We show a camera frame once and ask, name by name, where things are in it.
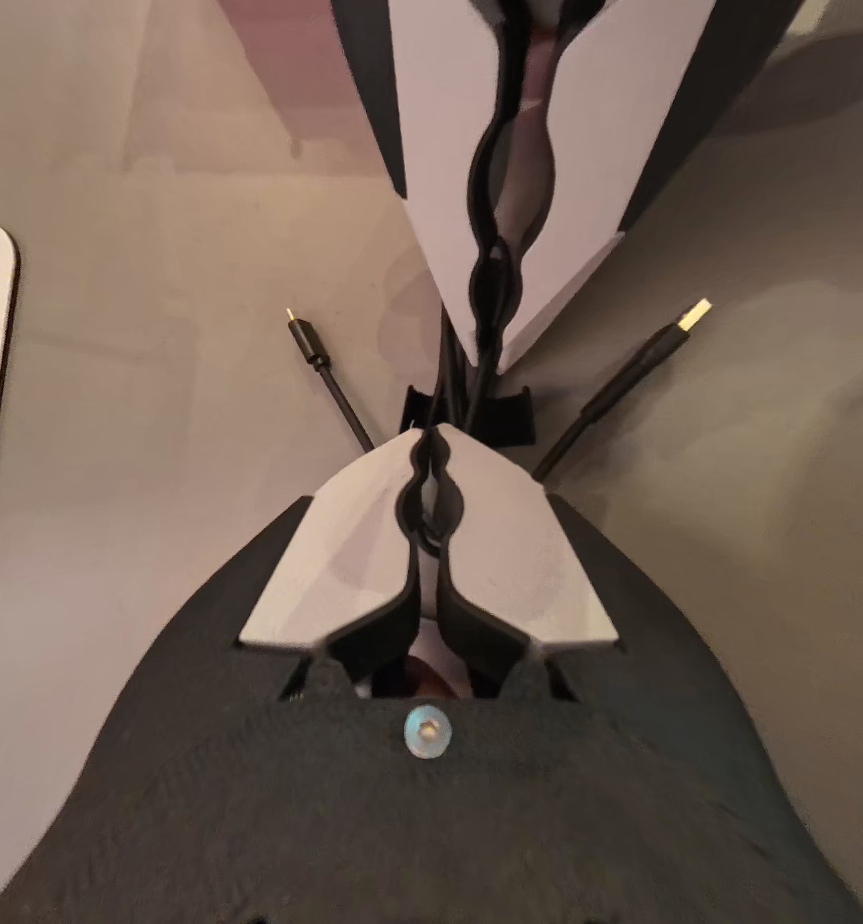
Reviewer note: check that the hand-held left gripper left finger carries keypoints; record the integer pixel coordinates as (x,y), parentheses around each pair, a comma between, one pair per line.
(330,570)

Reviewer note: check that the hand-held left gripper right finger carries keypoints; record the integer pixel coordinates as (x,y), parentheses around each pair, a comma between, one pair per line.
(532,570)

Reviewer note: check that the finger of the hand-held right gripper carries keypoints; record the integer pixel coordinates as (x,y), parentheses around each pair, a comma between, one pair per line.
(619,108)
(438,144)

